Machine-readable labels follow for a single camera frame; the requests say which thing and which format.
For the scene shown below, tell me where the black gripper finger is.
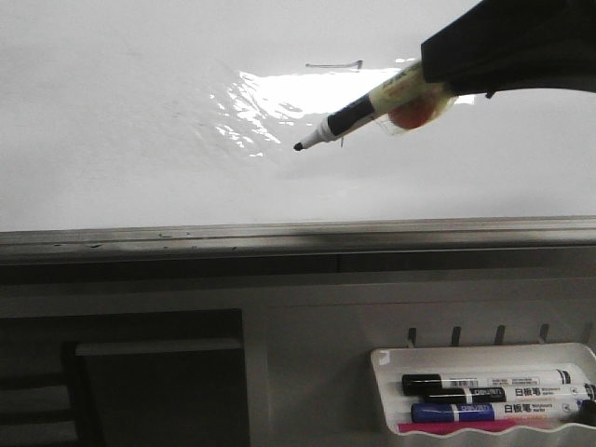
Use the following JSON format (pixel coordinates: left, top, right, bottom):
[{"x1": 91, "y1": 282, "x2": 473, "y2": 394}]
[{"x1": 421, "y1": 1, "x2": 531, "y2": 94}]

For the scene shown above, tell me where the white whiteboard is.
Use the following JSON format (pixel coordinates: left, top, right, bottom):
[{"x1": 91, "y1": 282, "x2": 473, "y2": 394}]
[{"x1": 1, "y1": 1, "x2": 595, "y2": 231}]

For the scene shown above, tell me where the black capped marker top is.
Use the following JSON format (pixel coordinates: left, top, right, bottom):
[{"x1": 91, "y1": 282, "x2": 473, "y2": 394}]
[{"x1": 401, "y1": 367, "x2": 588, "y2": 396}]

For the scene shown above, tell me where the blue capped marker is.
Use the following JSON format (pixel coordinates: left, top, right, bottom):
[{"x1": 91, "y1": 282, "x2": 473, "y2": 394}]
[{"x1": 411, "y1": 400, "x2": 584, "y2": 423}]

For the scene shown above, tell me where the black capped marker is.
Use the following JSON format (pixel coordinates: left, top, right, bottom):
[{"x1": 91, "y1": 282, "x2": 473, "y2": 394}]
[
  {"x1": 422, "y1": 384, "x2": 595, "y2": 404},
  {"x1": 401, "y1": 367, "x2": 588, "y2": 396}
]

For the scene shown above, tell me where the dark cabinet box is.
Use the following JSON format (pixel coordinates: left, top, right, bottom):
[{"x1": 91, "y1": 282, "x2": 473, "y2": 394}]
[{"x1": 61, "y1": 338, "x2": 251, "y2": 446}]

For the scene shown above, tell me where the white plastic marker tray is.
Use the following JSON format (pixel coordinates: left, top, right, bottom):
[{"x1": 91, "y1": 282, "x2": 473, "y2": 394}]
[{"x1": 371, "y1": 343, "x2": 595, "y2": 446}]

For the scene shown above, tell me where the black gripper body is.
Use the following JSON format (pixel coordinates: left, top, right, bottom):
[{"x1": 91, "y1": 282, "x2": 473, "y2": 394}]
[{"x1": 487, "y1": 1, "x2": 595, "y2": 97}]

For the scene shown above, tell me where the metal hook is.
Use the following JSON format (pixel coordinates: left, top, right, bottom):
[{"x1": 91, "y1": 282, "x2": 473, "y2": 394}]
[
  {"x1": 537, "y1": 323, "x2": 550, "y2": 345},
  {"x1": 494, "y1": 325, "x2": 506, "y2": 345},
  {"x1": 451, "y1": 326, "x2": 462, "y2": 347},
  {"x1": 407, "y1": 327, "x2": 417, "y2": 348}
]

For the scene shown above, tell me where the grey aluminium marker ledge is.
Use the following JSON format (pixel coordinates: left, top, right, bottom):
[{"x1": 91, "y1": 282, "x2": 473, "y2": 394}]
[{"x1": 1, "y1": 216, "x2": 595, "y2": 265}]

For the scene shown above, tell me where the black taped whiteboard marker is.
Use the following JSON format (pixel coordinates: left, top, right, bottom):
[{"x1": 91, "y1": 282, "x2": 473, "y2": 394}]
[{"x1": 293, "y1": 61, "x2": 456, "y2": 151}]

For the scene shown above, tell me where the black capped marker middle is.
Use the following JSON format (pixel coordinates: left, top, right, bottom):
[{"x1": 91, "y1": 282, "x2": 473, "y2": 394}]
[{"x1": 422, "y1": 384, "x2": 595, "y2": 404}]

